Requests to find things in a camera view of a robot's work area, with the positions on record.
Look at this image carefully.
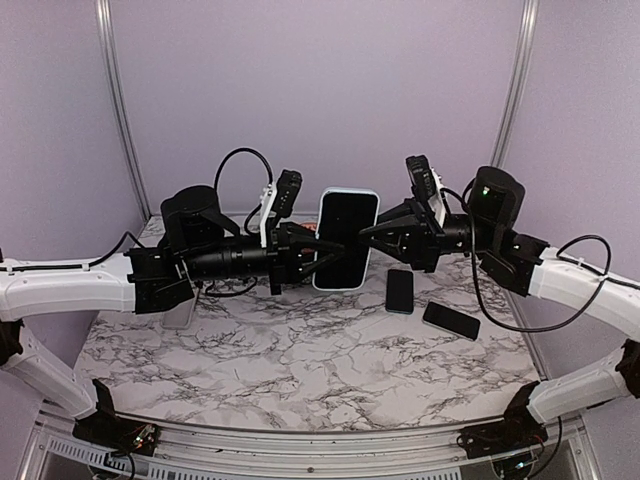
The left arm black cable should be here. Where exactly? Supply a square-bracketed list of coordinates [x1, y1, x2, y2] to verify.
[2, 146, 276, 299]

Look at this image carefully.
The black smartphone teal edge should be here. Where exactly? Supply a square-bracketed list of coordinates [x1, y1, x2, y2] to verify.
[385, 269, 414, 315]

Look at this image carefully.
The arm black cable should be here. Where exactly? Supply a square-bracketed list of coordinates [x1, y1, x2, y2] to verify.
[2, 146, 276, 299]
[439, 179, 640, 334]

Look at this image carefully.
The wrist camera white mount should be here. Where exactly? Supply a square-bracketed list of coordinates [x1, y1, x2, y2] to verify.
[259, 169, 303, 249]
[405, 155, 447, 227]

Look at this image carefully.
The front aluminium rail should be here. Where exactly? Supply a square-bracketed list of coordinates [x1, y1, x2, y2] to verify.
[19, 394, 601, 480]

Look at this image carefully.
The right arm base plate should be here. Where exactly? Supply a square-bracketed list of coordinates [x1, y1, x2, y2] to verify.
[456, 420, 549, 459]

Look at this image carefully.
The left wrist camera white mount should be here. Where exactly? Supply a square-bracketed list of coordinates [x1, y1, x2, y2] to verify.
[259, 169, 303, 249]

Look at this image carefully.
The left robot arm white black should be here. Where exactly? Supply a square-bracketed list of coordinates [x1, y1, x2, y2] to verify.
[1, 185, 344, 445]

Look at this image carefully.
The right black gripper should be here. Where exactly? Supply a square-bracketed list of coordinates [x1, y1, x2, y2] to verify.
[356, 195, 499, 273]

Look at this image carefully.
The grey translucent phone case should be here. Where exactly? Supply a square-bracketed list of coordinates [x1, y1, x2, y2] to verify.
[160, 298, 197, 330]

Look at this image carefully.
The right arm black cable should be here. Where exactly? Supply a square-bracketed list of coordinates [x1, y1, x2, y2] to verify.
[439, 179, 640, 334]

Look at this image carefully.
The aluminium frame post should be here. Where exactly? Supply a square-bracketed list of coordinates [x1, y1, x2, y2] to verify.
[95, 0, 152, 221]
[490, 0, 540, 168]

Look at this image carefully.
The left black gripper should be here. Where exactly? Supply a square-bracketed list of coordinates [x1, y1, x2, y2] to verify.
[186, 221, 347, 296]

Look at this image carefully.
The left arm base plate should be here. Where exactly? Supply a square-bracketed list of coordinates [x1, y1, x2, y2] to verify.
[72, 416, 160, 456]

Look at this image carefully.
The left aluminium frame post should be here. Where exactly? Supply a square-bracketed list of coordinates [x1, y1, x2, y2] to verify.
[95, 0, 152, 221]

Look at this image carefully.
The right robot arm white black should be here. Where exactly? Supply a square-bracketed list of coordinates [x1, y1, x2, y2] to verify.
[359, 166, 639, 448]

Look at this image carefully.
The red white patterned bowl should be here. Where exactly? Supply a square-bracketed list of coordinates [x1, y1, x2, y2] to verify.
[299, 222, 317, 234]

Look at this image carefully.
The right aluminium frame post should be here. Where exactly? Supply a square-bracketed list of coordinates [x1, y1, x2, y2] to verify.
[490, 0, 540, 168]

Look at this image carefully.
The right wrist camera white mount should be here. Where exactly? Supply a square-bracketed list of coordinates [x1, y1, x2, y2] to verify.
[405, 155, 447, 227]

